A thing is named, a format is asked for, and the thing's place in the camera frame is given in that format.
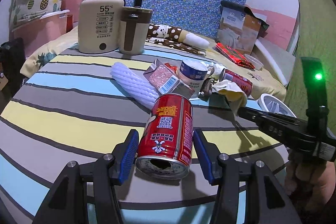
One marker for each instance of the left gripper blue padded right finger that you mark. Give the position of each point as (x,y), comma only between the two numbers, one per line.
(266,200)

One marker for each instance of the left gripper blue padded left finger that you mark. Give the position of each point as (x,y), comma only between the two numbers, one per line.
(66,200)

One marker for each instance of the red drink can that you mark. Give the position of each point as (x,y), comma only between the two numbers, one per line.
(165,149)
(244,84)

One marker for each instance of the cream paper bag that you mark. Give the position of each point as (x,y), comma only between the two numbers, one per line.
(235,96)

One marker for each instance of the brown snack wrapper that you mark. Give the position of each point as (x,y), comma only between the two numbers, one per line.
(207,88)

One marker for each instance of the white foam net sleeve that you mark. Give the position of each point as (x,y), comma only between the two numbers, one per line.
(137,87)

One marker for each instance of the white blue yogurt cup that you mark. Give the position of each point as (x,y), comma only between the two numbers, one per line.
(194,73)

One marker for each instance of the white round trash bin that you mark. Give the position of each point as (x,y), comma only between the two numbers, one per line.
(269,103)

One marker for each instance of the person's right hand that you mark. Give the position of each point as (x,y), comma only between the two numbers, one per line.
(310,181)

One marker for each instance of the striped table cloth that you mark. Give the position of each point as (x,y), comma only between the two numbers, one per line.
(72,109)

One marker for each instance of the clear plastic bowl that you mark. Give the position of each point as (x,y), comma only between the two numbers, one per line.
(255,62)

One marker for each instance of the yellow bed sheet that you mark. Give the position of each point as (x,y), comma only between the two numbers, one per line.
(263,81)

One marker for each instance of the green curtain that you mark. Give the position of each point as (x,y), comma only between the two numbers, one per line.
(316,39)

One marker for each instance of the red plaid folded cloth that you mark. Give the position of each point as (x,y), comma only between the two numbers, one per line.
(235,56)

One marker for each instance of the bedding package box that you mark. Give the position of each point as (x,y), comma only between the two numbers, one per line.
(239,27)

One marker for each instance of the black box at left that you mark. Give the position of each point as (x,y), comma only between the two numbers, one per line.
(12,60)

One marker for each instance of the pink storage box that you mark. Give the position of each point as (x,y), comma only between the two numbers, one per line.
(38,32)

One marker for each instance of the brown polka dot pillow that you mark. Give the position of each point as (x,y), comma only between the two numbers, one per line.
(177,38)

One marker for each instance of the cream brown lidded mug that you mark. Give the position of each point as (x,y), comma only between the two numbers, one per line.
(134,25)

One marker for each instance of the cream electric kettle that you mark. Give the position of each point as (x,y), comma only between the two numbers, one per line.
(98,25)

